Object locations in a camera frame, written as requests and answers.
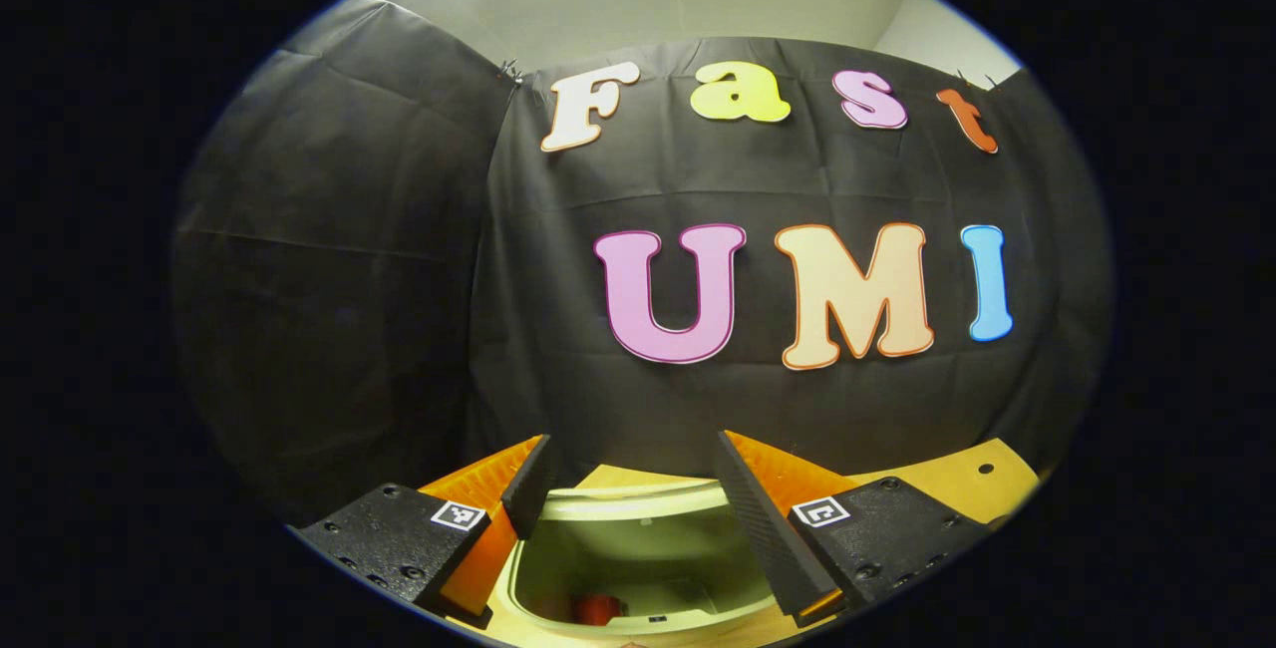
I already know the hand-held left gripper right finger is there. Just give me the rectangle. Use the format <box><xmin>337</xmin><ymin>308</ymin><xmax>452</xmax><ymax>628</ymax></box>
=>
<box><xmin>715</xmin><ymin>429</ymin><xmax>993</xmax><ymax>629</ymax></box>

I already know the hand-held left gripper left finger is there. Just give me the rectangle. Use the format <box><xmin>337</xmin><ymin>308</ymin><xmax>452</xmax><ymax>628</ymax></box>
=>
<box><xmin>294</xmin><ymin>434</ymin><xmax>557</xmax><ymax>629</ymax></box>

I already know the green desktop garbage bin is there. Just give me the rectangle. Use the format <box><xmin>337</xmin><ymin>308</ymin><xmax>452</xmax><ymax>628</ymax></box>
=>
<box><xmin>488</xmin><ymin>481</ymin><xmax>789</xmax><ymax>641</ymax></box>

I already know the red pop can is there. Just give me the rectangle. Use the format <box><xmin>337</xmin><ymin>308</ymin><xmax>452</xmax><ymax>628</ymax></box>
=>
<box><xmin>573</xmin><ymin>593</ymin><xmax>627</xmax><ymax>627</ymax></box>

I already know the wooden desktop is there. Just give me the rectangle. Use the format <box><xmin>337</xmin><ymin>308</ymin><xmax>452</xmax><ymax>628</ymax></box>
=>
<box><xmin>439</xmin><ymin>437</ymin><xmax>1043</xmax><ymax>648</ymax></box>

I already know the black backdrop cloth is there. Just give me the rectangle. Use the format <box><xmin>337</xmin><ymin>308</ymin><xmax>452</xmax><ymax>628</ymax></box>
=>
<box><xmin>169</xmin><ymin>0</ymin><xmax>1113</xmax><ymax>529</ymax></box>

